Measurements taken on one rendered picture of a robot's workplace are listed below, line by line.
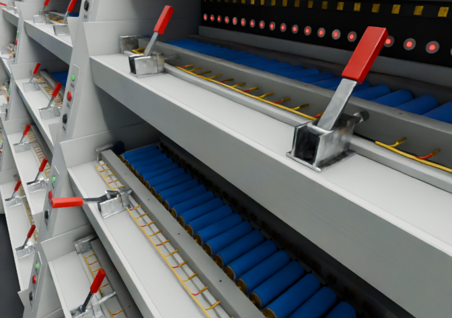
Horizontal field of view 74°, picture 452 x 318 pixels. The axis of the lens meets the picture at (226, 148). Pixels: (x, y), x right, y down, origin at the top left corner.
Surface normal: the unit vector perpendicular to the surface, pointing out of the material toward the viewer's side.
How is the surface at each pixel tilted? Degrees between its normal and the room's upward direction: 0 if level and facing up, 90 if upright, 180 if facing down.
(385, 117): 111
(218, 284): 21
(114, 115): 90
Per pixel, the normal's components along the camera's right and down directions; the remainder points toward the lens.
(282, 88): -0.79, 0.27
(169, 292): 0.02, -0.88
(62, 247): 0.62, 0.38
